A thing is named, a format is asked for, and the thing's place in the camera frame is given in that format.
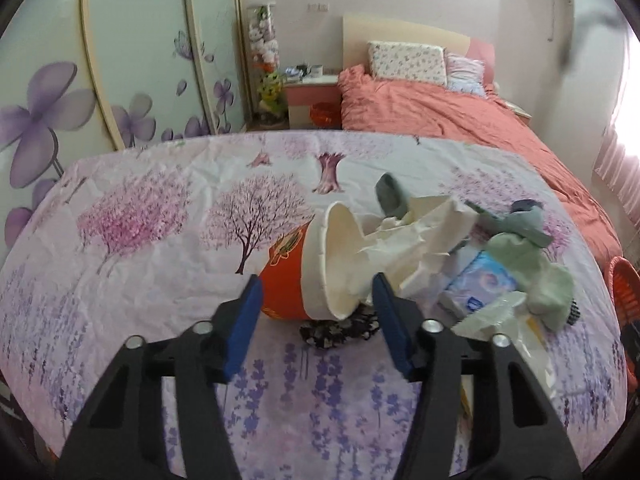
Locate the light wooden nightstand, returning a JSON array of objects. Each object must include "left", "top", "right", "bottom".
[{"left": 500, "top": 100, "right": 532, "bottom": 121}]

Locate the red paper noodle cup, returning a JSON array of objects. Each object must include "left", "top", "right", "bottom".
[{"left": 257, "top": 201, "right": 373, "bottom": 322}]

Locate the pink striped pillow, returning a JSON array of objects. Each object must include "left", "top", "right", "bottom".
[{"left": 445, "top": 52, "right": 487, "bottom": 97}]

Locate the bed with salmon duvet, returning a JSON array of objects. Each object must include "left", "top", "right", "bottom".
[{"left": 337, "top": 65, "right": 623, "bottom": 267}]

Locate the white floral pillow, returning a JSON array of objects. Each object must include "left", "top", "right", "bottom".
[{"left": 367, "top": 41, "right": 448, "bottom": 89}]

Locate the black checkered mesh cloth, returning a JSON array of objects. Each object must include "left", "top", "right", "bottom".
[{"left": 299, "top": 305, "right": 383, "bottom": 350}]

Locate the pale green sock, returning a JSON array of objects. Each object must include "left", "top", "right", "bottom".
[{"left": 486, "top": 235, "right": 581, "bottom": 332}]

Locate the grey-blue sock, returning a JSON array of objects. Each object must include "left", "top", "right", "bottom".
[
  {"left": 465, "top": 199, "right": 552, "bottom": 249},
  {"left": 376, "top": 172, "right": 417, "bottom": 221}
]

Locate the pink curtain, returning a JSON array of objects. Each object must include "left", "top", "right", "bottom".
[{"left": 592, "top": 120, "right": 640, "bottom": 221}]

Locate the floral sliding wardrobe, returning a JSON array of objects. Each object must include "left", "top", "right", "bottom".
[{"left": 0, "top": 0, "right": 247, "bottom": 256}]

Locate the beige paper bag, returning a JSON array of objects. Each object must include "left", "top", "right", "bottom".
[{"left": 350, "top": 195, "right": 481, "bottom": 306}]

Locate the orange plastic basket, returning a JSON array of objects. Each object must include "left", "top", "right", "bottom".
[{"left": 607, "top": 256, "right": 640, "bottom": 332}]

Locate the red plastic bag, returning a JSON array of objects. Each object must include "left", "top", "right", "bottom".
[{"left": 310, "top": 102, "right": 342, "bottom": 126}]

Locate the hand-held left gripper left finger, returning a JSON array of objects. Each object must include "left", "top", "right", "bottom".
[{"left": 55, "top": 274, "right": 264, "bottom": 480}]

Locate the beige bed headboard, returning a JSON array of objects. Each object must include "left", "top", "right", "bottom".
[{"left": 342, "top": 12, "right": 496, "bottom": 86}]

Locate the clear plastic wrapper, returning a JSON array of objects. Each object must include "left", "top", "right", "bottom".
[{"left": 452, "top": 292, "right": 557, "bottom": 397}]

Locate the blue tissue packet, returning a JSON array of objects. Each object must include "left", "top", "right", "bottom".
[{"left": 440, "top": 252, "right": 519, "bottom": 317}]

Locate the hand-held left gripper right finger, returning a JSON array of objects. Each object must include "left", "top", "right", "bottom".
[{"left": 371, "top": 272, "right": 583, "bottom": 480}]

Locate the pink white nightstand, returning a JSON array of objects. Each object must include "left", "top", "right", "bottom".
[{"left": 284, "top": 75, "right": 343, "bottom": 131}]

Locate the tall plush toy display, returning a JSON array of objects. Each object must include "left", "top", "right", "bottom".
[{"left": 245, "top": 4, "right": 291, "bottom": 128}]

